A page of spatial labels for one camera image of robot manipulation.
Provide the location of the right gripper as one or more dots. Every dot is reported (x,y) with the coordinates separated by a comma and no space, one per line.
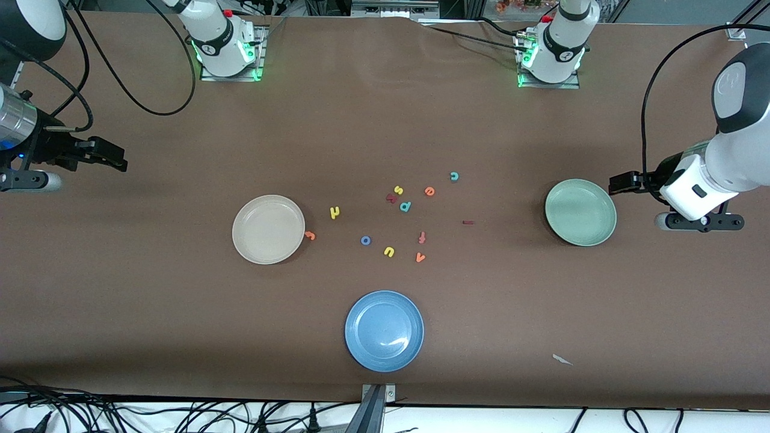
(49,148)

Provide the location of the brown table mat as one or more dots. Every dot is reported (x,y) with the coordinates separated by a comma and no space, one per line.
(120,300)

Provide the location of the black power plug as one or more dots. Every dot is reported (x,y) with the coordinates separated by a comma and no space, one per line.
(262,424)
(313,420)

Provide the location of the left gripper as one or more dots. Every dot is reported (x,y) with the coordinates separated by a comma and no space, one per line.
(651,178)

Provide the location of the green plate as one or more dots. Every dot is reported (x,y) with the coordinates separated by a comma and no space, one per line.
(580,212)

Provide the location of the orange floral object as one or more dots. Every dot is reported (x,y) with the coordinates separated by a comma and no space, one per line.
(517,6)

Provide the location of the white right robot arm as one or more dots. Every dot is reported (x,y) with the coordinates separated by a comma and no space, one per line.
(210,36)

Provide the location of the white paper scrap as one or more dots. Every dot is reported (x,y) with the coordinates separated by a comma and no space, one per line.
(562,359)

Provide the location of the beige brown plate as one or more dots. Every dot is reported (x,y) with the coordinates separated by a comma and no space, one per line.
(268,229)

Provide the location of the metal stand bracket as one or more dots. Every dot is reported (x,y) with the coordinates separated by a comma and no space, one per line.
(373,415)

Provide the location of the aluminium frame rail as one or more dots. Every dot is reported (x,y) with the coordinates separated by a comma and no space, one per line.
(737,31)
(19,72)

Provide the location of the silver device box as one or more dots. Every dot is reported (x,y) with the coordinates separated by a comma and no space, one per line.
(394,9)

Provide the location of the blue plate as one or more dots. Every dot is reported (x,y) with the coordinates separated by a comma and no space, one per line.
(384,331)

